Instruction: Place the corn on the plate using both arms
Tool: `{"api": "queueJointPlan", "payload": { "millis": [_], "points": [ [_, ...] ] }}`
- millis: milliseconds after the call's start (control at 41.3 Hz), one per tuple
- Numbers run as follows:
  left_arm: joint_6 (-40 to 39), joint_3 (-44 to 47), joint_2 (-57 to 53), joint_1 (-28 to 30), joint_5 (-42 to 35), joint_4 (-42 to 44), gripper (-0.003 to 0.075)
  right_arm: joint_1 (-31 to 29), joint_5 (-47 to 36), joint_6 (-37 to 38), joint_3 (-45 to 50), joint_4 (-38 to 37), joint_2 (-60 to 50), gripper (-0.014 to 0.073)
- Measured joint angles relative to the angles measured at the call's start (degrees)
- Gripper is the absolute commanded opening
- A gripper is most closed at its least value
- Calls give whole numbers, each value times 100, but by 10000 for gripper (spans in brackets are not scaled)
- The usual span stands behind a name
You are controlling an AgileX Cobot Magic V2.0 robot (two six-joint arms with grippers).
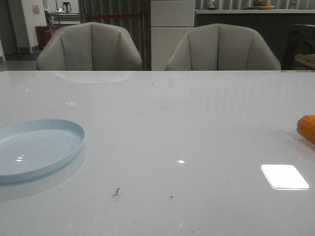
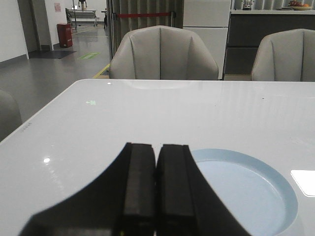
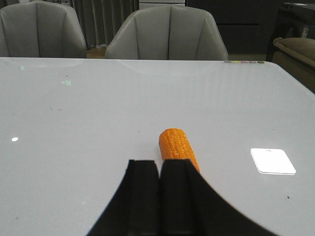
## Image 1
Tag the light blue round plate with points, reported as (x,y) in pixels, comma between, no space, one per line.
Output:
(36,148)

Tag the right beige upholstered chair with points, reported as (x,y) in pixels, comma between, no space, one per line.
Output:
(222,47)

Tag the beige upholstered chair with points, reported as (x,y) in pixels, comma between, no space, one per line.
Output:
(90,47)
(222,47)

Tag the left beige upholstered chair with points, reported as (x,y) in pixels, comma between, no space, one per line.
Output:
(90,47)

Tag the white cabinet with drawers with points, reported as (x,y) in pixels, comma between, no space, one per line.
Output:
(169,20)

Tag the red barrier belt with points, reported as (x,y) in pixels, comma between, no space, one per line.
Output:
(112,16)

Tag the red bin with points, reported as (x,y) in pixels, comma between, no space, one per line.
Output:
(44,34)

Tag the folding metal chair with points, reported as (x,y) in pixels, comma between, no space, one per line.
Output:
(51,20)

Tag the grey counter with white top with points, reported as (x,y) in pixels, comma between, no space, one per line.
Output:
(273,25)

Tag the fruit bowl on counter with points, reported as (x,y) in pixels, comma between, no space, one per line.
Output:
(261,5)

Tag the beige cushion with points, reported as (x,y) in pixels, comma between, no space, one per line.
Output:
(305,62)

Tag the dark wooden chair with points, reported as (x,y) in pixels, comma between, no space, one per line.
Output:
(301,40)

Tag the pink wall notice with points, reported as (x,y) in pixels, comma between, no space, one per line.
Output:
(35,10)

